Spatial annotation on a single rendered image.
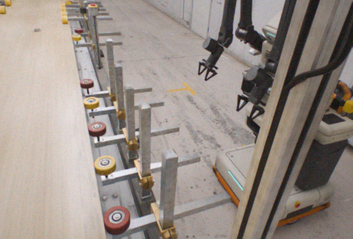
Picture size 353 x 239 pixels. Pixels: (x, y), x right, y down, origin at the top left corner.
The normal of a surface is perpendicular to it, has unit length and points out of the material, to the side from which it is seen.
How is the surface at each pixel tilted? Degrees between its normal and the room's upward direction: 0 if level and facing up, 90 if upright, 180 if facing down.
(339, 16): 90
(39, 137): 0
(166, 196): 90
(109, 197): 0
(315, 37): 90
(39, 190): 0
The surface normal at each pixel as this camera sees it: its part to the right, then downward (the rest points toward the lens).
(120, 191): 0.06, -0.85
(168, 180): 0.37, 0.50
